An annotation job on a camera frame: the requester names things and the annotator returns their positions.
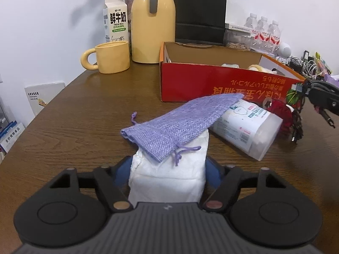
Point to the red fabric rose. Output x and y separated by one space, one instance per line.
278 111

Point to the yellow and white plush toy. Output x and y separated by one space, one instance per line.
261 68

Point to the white robot speaker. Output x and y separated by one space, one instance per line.
284 50

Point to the yellow mug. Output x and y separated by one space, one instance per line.
112 58

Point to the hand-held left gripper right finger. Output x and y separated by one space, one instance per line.
213 174

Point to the red cardboard box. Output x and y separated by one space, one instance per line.
212 84

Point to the black paper bag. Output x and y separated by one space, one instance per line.
201 8

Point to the white flat box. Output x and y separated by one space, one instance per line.
238 25

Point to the colourful snack packet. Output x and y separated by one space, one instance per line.
323 63

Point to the white booklet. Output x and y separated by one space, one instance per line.
43 99

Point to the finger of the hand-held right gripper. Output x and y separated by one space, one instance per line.
324 99

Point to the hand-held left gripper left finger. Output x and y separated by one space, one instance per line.
121 174

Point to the white packet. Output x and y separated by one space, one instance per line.
169 180

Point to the clear food storage container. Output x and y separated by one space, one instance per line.
238 41

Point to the purple tissue pack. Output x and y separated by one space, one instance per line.
332 79

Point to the yellow thermos jug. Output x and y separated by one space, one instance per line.
153 23

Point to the white milk carton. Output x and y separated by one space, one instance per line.
116 21

